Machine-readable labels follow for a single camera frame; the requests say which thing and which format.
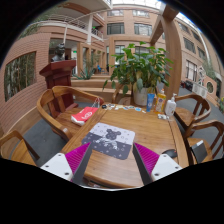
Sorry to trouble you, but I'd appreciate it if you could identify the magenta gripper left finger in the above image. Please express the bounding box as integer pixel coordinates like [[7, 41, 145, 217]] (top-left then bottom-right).
[[41, 143, 92, 185]]

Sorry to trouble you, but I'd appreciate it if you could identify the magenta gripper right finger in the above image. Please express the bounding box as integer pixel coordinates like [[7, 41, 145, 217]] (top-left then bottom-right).
[[133, 143, 182, 185]]

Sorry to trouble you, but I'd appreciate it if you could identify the black computer mouse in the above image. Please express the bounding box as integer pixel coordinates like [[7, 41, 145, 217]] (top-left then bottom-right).
[[164, 149, 177, 158]]

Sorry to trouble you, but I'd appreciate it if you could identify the grey cartoon mouse pad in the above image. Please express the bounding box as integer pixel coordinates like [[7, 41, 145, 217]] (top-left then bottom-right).
[[82, 122, 135, 160]]

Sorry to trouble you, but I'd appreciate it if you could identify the red and white bag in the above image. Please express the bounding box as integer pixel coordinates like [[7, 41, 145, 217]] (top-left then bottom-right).
[[71, 107, 97, 126]]

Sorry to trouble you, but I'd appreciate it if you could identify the black item on chair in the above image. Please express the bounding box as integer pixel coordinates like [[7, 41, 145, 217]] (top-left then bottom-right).
[[191, 140, 207, 163]]

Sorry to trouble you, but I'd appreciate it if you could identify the small white item by pump bottle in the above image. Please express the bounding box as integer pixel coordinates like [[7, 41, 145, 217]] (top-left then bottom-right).
[[158, 114, 167, 120]]

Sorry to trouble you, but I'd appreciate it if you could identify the wooden chair bottom left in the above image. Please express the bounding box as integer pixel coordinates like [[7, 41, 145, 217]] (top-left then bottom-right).
[[0, 130, 39, 166]]

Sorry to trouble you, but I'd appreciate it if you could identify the wooden chair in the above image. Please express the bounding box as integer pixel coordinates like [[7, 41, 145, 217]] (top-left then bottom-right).
[[0, 130, 39, 166], [173, 93, 212, 132], [183, 120, 224, 165]]

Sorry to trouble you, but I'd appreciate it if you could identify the wooden armchair left near table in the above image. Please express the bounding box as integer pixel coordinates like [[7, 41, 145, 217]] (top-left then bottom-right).
[[37, 86, 104, 141]]

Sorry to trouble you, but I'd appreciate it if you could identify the white pump bottle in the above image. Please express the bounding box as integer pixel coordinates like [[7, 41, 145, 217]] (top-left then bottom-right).
[[165, 94, 176, 116]]

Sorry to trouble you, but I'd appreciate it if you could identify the yellow bottle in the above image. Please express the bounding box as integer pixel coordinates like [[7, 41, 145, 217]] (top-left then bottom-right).
[[155, 90, 166, 112]]

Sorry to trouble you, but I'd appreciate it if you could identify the wooden chair right near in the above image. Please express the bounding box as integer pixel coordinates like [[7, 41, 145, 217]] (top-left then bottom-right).
[[183, 120, 224, 165]]

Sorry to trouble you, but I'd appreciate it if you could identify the white plant pot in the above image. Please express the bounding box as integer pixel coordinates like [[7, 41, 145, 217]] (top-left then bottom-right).
[[133, 84, 148, 106]]

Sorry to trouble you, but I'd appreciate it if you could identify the wooden chair right far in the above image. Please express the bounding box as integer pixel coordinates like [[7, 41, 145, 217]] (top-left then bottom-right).
[[173, 93, 212, 132]]

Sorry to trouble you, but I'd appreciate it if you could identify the green potted plant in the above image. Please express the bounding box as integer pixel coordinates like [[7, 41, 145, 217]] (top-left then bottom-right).
[[102, 41, 174, 96]]

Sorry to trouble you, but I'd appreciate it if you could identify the dark bust statue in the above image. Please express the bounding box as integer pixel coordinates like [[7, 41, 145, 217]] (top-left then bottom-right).
[[51, 43, 65, 62]]

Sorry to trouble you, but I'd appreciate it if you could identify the wooden pillar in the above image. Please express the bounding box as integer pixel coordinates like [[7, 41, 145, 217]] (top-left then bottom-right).
[[150, 3, 182, 99]]

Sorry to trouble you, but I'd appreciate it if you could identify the dark red pedestal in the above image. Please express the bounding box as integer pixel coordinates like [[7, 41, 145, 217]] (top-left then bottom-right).
[[39, 60, 78, 112]]

